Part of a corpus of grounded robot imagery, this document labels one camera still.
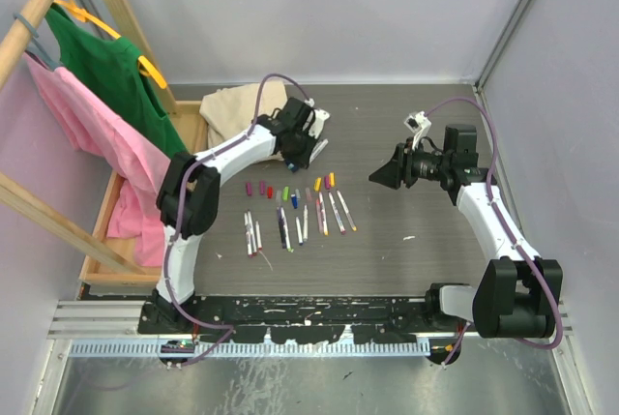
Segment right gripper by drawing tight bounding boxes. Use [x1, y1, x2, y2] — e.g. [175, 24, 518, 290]
[369, 137, 452, 191]

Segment dark purple clear pen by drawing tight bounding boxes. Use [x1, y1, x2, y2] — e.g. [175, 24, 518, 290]
[276, 207, 286, 249]

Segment blue end white marker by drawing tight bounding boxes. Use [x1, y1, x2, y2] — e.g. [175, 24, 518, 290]
[295, 216, 305, 246]

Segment green shirt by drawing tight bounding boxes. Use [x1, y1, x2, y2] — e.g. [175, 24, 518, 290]
[45, 3, 187, 158]

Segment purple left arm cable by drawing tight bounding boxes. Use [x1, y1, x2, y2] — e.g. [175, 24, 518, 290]
[159, 74, 315, 366]

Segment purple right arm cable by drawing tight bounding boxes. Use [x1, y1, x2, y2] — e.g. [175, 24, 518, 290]
[425, 97, 566, 368]

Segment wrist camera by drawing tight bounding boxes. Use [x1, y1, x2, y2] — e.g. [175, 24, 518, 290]
[403, 111, 431, 150]
[306, 98, 331, 139]

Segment beige folded cloth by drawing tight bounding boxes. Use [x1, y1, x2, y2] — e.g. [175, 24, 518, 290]
[199, 80, 287, 149]

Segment lilac pen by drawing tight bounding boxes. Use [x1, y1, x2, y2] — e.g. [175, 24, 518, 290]
[315, 198, 324, 234]

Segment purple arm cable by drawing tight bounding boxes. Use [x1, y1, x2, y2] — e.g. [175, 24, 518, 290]
[425, 97, 566, 368]
[159, 74, 315, 366]

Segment teal cap white marker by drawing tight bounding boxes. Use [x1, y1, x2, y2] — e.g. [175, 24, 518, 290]
[312, 139, 329, 156]

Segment grey hanger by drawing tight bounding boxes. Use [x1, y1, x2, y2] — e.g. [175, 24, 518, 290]
[13, 13, 61, 71]

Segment wooden clothes rack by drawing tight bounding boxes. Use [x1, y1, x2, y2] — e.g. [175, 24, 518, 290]
[1, 0, 208, 286]

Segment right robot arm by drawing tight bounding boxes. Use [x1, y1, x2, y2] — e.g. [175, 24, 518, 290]
[369, 116, 563, 340]

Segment yellow hanger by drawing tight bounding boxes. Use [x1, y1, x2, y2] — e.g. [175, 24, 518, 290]
[53, 0, 167, 89]

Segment grey cap white marker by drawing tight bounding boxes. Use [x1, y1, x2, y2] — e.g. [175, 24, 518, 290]
[309, 142, 326, 163]

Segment green cap rainbow pen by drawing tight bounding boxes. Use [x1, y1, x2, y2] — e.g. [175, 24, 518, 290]
[280, 207, 293, 252]

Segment grey cable duct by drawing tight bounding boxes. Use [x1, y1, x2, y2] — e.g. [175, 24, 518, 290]
[68, 336, 430, 359]

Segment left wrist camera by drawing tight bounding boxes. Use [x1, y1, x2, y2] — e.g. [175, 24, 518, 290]
[306, 98, 331, 139]

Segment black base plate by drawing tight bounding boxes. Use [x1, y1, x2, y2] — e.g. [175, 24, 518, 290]
[137, 294, 483, 344]

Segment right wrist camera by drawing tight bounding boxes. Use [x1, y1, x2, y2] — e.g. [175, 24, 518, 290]
[403, 111, 431, 150]

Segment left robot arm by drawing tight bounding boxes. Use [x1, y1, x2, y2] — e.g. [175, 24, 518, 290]
[152, 98, 330, 334]

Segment pink shirt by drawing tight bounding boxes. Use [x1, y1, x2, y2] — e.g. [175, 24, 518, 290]
[23, 52, 170, 267]

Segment yellow end rainbow pen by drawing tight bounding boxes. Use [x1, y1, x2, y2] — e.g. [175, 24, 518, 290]
[318, 192, 329, 236]

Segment grey end white marker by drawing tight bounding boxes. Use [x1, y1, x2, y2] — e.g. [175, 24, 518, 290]
[302, 204, 309, 244]

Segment red cap white pen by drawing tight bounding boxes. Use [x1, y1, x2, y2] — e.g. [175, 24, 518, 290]
[254, 221, 263, 252]

